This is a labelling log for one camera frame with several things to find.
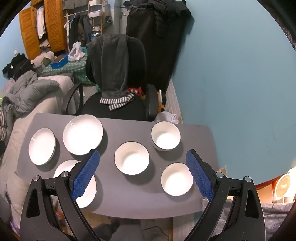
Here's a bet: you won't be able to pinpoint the stack of white plates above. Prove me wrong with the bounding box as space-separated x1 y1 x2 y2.
53 160 97 208

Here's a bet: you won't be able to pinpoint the white black-rimmed plate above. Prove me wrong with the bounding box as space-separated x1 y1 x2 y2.
28 128 56 166
63 114 104 155

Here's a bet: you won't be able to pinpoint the round white appliance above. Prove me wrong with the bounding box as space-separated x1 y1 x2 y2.
273 173 292 203

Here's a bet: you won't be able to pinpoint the grey striped cloth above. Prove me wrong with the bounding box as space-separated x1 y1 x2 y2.
0 104 8 142

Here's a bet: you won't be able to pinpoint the beige ribbed mat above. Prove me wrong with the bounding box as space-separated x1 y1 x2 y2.
165 80 184 124

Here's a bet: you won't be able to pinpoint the white ribbed bowl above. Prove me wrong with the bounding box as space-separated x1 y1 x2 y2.
151 121 181 152
161 163 194 196

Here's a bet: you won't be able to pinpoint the wooden board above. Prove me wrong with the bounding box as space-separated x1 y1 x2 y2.
217 166 228 179

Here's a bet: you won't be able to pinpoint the grey blanket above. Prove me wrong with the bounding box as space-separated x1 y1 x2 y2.
203 199 289 241

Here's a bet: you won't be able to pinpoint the black office chair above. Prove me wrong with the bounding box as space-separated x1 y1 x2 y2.
62 36 160 122

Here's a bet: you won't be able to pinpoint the blue box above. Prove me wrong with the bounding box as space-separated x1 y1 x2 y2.
50 54 69 69

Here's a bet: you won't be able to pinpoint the white plastic bag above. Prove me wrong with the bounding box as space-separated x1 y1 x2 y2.
68 42 85 62

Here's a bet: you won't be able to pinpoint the black hanging coat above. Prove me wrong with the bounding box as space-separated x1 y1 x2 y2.
126 7 184 93

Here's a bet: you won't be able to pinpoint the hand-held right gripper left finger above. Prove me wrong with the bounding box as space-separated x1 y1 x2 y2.
20 149 102 241

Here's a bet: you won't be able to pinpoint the grey duvet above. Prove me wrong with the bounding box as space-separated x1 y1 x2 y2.
0 71 61 119

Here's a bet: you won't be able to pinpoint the beige clothes pile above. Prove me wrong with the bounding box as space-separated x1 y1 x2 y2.
31 51 56 68

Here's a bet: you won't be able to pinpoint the green checkered cloth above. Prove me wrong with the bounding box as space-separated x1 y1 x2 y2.
38 54 97 85

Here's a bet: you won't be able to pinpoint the colourful red bag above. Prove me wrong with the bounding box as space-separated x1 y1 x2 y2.
127 87 146 97

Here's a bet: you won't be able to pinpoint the shelf unit with white bins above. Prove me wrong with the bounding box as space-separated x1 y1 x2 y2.
87 0 104 33

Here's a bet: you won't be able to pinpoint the dark grey hoodie striped cuffs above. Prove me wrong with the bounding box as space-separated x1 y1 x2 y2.
86 34 135 111

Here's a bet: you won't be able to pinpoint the wooden louvered wardrobe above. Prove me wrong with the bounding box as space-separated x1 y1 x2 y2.
19 0 68 60

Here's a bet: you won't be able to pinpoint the dark hanging clothes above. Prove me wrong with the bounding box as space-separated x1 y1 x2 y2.
65 14 93 50

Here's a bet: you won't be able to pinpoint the white door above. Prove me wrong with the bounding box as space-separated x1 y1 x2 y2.
111 0 130 35

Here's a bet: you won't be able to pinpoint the black clothes pile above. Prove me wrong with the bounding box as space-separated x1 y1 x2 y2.
2 54 36 81

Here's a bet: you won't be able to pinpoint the black puffer jacket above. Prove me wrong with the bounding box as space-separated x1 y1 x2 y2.
124 0 192 39

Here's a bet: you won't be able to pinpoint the white cloth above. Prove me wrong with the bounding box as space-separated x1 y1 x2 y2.
154 111 179 124

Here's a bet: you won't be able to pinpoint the bed with grey sheet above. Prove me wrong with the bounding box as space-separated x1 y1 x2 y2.
0 75 77 232

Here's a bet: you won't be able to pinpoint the white hanging shirt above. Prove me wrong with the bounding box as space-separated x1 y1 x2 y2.
36 7 46 39

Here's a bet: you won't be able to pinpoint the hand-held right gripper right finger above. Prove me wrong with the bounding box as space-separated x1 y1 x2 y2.
185 149 266 241

